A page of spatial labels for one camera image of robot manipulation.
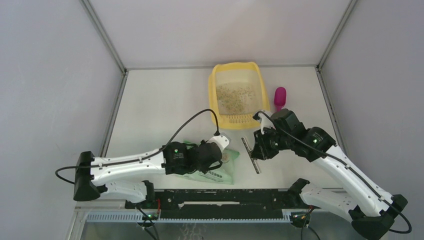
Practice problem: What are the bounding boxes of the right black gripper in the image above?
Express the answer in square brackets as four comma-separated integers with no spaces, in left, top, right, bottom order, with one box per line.
[251,126,293,161]

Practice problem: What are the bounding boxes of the green cat litter bag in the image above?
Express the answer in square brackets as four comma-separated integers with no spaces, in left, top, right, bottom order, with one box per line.
[176,148,240,185]

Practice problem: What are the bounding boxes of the pink plastic litter scoop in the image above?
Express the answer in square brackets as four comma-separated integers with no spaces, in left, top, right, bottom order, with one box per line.
[273,87,287,112]

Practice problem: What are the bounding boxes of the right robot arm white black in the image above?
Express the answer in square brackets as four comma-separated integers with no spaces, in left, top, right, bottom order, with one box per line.
[251,108,408,240]

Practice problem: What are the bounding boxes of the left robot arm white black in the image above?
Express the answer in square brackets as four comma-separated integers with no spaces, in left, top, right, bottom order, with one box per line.
[73,136,230,209]

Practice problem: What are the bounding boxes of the scattered clean litter grains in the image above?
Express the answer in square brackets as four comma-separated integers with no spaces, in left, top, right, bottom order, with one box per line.
[216,83,258,115]

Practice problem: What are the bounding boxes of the yellow plastic litter box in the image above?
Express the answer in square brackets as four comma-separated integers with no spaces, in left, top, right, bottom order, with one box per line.
[208,61,270,130]

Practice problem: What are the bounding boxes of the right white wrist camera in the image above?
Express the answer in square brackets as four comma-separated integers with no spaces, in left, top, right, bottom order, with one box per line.
[253,110,276,135]

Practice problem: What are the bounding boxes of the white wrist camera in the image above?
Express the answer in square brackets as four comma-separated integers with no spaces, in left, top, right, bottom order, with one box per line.
[253,110,276,135]
[207,133,231,152]

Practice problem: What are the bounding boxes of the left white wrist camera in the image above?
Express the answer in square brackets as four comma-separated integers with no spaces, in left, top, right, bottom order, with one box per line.
[207,133,231,152]

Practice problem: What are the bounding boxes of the left black camera cable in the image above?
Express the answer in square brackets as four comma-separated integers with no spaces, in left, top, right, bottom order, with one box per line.
[54,108,222,240]

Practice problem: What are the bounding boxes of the black camera cable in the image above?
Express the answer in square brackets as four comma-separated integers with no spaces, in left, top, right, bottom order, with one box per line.
[253,110,413,240]
[54,108,222,240]

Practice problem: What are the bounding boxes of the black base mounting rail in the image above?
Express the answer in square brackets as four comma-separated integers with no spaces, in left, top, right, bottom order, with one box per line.
[124,189,309,221]

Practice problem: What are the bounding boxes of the right black camera cable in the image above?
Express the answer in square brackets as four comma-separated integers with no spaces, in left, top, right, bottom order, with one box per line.
[253,110,413,240]

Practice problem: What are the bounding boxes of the white slotted cable duct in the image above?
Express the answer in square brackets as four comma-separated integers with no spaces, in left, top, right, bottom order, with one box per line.
[85,211,292,223]

